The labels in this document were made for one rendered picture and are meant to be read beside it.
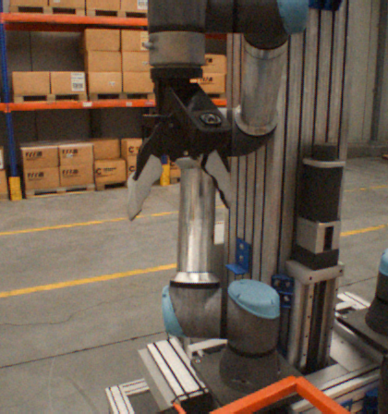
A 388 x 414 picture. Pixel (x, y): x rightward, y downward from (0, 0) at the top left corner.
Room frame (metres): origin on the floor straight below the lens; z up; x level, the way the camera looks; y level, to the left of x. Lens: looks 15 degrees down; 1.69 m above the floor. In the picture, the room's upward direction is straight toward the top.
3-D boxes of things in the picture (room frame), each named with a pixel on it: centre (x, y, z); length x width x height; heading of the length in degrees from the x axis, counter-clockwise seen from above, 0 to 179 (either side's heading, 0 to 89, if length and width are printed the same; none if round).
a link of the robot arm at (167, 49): (0.56, 0.03, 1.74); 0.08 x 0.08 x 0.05
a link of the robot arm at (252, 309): (0.82, -0.13, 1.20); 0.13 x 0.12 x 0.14; 84
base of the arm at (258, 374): (0.82, -0.14, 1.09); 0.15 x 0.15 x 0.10
